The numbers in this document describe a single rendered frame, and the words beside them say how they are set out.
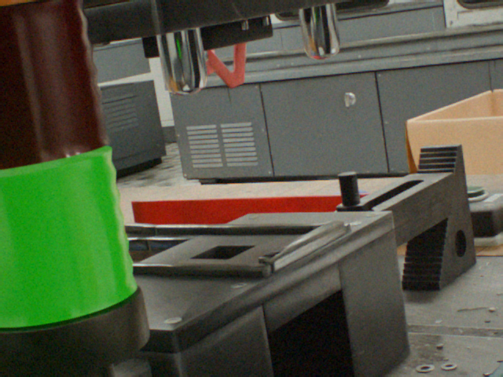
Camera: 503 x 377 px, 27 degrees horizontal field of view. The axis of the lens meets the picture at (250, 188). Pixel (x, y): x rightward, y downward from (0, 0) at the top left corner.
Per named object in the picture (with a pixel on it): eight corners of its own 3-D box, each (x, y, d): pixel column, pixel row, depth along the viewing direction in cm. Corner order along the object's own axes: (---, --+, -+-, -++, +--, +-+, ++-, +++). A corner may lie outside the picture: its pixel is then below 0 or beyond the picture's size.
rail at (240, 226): (167, 263, 65) (160, 224, 64) (357, 267, 57) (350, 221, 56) (161, 266, 64) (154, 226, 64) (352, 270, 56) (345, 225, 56)
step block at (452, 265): (440, 262, 79) (424, 145, 78) (476, 263, 78) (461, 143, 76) (401, 289, 74) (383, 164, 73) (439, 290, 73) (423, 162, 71)
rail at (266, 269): (79, 304, 58) (71, 260, 58) (279, 313, 51) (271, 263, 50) (71, 307, 58) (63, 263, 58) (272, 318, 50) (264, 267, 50)
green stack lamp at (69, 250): (57, 275, 28) (33, 149, 27) (169, 278, 26) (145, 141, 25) (-58, 323, 25) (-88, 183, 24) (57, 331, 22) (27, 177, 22)
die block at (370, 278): (269, 343, 67) (251, 228, 66) (412, 353, 61) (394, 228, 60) (42, 487, 51) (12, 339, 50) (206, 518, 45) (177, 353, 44)
